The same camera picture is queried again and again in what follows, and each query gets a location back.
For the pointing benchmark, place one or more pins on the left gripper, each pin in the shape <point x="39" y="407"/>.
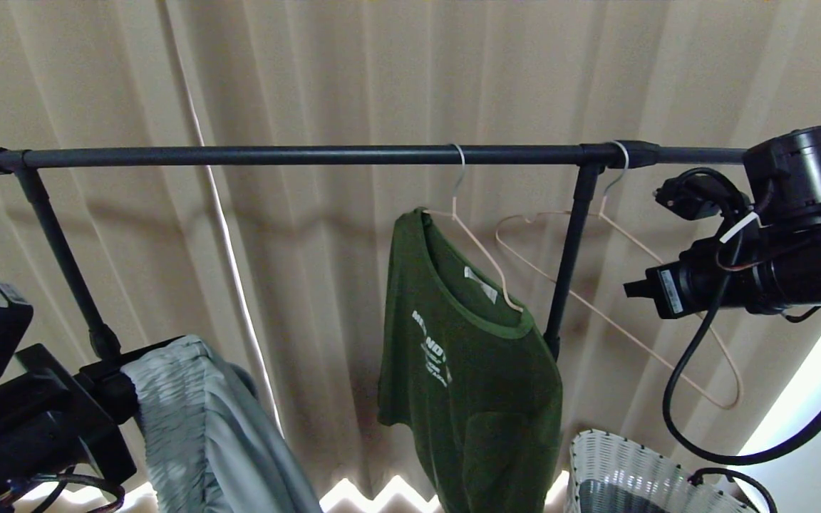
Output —
<point x="40" y="434"/>

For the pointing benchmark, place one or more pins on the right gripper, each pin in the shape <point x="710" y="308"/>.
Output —
<point x="695" y="285"/>

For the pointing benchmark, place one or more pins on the pink clothes hanger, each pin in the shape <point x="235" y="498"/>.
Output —
<point x="485" y="258"/>
<point x="624" y="332"/>

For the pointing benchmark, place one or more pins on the pale grey shorts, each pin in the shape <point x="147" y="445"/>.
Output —
<point x="197" y="442"/>

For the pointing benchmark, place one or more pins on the green printed shirt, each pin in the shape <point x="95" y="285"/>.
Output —
<point x="482" y="399"/>

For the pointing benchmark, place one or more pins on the white laundry basket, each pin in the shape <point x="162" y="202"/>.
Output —
<point x="624" y="463"/>

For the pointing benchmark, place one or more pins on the black clothes rack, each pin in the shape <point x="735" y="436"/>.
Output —
<point x="275" y="155"/>

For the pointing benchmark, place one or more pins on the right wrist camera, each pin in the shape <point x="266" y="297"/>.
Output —
<point x="688" y="199"/>

